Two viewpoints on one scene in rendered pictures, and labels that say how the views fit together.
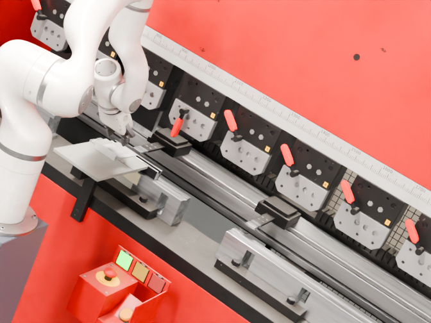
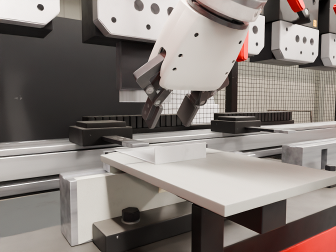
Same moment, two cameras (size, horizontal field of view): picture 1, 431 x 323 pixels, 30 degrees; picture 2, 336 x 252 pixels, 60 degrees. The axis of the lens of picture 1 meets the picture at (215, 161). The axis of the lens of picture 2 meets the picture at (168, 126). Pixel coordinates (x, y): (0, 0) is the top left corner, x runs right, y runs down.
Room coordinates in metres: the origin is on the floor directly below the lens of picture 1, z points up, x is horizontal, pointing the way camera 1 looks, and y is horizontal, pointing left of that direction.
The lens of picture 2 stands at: (2.08, 0.66, 1.08)
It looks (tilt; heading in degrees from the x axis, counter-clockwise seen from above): 4 degrees down; 304
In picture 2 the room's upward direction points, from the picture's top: straight up
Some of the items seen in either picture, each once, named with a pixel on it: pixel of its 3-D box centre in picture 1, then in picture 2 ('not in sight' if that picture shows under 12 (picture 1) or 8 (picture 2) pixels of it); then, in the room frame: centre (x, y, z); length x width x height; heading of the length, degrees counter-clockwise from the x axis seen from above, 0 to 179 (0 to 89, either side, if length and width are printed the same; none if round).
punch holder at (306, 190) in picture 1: (311, 174); (328, 37); (2.17, -0.27, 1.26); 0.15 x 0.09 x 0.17; 68
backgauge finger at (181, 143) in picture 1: (158, 143); (112, 134); (2.54, 0.20, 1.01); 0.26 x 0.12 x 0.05; 158
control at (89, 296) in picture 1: (118, 295); not in sight; (1.97, 0.09, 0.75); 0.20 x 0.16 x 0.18; 68
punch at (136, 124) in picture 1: (143, 116); (146, 74); (2.39, 0.26, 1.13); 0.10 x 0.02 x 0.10; 68
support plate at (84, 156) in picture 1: (102, 158); (202, 166); (2.25, 0.32, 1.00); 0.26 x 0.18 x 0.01; 158
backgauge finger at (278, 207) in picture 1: (269, 215); (253, 125); (2.36, -0.23, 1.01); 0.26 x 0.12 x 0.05; 158
